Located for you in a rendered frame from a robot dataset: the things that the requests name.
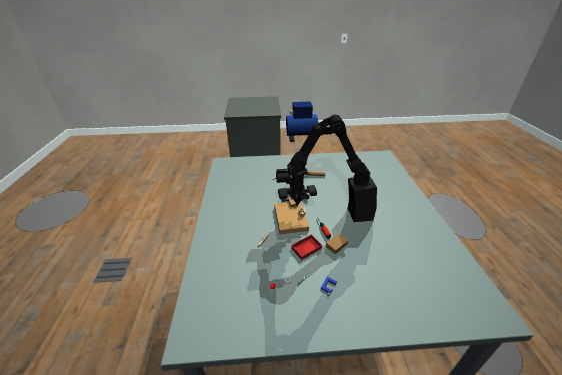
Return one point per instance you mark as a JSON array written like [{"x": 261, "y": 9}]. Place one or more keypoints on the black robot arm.
[{"x": 296, "y": 167}]

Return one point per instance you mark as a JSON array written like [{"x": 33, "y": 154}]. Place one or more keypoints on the blue c-shaped clamp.
[{"x": 323, "y": 287}]

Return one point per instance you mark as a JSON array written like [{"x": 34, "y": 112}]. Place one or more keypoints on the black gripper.
[{"x": 297, "y": 189}]

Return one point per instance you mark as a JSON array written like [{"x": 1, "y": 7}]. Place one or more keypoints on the red shallow tray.
[{"x": 303, "y": 247}]

